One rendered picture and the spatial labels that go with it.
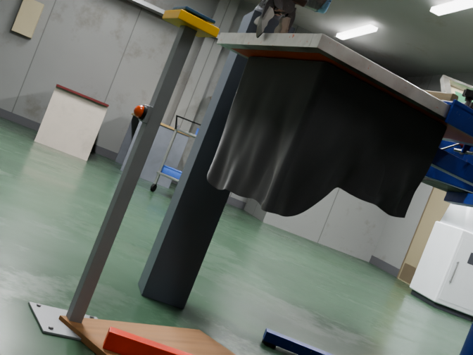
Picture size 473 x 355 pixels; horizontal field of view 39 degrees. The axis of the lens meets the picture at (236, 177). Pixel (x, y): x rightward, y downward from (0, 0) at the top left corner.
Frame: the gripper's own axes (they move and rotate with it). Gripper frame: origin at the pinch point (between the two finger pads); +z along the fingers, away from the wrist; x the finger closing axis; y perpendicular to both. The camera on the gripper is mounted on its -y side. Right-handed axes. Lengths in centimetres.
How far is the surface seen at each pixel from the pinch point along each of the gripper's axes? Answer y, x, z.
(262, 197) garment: -13.5, -9.3, 42.9
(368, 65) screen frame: -29.2, -14.6, 0.7
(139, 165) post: 10, 18, 48
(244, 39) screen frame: 10.6, 1.9, 1.5
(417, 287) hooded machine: 357, -477, 88
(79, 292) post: 11, 21, 88
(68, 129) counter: 627, -122, 71
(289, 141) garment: -19.4, -7.0, 26.0
